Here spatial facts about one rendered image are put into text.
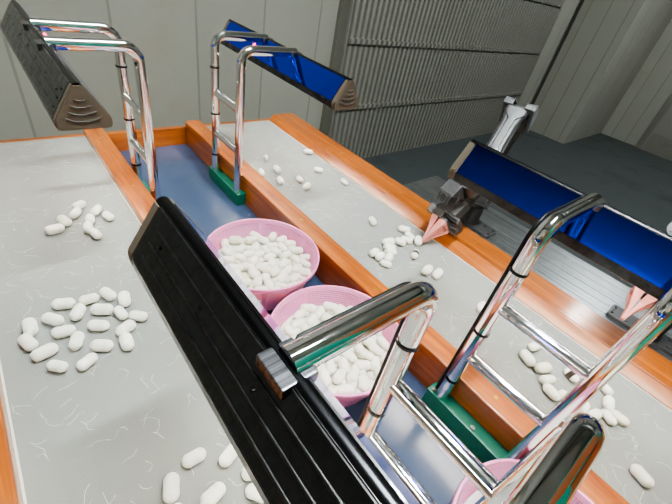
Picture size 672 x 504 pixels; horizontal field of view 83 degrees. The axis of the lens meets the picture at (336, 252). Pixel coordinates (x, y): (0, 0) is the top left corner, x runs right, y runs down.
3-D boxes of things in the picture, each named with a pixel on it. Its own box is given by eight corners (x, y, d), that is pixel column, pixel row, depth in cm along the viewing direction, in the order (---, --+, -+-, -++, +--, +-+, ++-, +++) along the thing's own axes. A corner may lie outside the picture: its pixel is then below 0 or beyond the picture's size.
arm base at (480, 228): (496, 220, 125) (506, 215, 129) (448, 191, 136) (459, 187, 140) (486, 239, 130) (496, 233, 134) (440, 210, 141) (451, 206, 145)
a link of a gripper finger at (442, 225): (427, 240, 102) (451, 216, 102) (408, 226, 106) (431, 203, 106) (431, 251, 108) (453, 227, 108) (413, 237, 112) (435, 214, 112)
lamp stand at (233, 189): (258, 168, 139) (266, 31, 113) (288, 194, 129) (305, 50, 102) (208, 176, 128) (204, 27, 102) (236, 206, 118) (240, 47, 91)
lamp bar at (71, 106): (42, 34, 98) (33, 1, 93) (114, 127, 64) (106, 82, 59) (2, 32, 93) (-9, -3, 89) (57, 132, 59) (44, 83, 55)
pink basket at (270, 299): (277, 237, 109) (280, 209, 103) (335, 296, 94) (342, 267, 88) (185, 265, 93) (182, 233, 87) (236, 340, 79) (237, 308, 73)
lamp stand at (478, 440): (473, 357, 87) (586, 184, 60) (555, 429, 76) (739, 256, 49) (420, 399, 75) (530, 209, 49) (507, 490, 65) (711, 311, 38)
